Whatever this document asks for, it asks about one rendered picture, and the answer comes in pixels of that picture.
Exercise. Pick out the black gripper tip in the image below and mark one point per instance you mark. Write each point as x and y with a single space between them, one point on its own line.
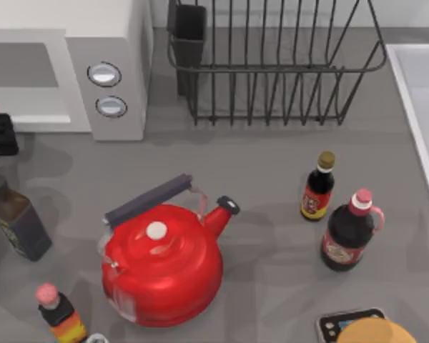
1 134

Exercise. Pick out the dark bottle with olive cap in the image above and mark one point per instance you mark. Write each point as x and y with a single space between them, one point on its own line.
318 191

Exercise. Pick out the round orange bread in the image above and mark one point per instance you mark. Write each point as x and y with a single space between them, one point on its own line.
377 332

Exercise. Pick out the dark cutlery holder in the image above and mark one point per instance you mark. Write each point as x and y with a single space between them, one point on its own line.
187 32

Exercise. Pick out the dark bottle with orange label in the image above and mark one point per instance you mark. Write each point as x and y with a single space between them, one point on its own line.
62 318

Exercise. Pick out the red kettle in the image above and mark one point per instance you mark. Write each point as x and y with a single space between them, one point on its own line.
162 261

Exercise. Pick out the round microwave knob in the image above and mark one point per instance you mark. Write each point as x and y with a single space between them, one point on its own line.
104 74
111 106

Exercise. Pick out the square dark brown bottle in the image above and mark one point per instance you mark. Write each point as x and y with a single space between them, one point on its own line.
19 223

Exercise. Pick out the small grey cap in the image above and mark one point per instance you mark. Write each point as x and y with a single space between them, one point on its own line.
97 338

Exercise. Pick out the pale microwave oven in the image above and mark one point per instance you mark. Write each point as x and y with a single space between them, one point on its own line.
103 46

